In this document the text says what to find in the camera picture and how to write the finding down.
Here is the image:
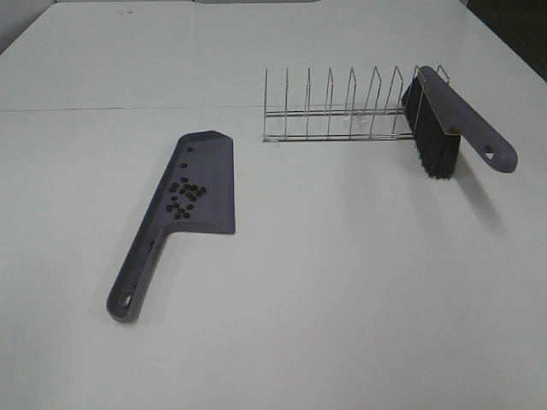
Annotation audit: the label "grey plastic dustpan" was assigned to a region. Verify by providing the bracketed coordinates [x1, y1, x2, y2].
[106, 131, 236, 323]

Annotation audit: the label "pile of coffee beans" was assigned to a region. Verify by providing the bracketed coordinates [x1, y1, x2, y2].
[162, 143, 208, 220]

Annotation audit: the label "grey brush black bristles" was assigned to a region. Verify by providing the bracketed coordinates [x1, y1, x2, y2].
[401, 66, 518, 179]

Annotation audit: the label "metal wire dish rack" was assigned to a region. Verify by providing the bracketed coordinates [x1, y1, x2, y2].
[261, 64, 450, 144]

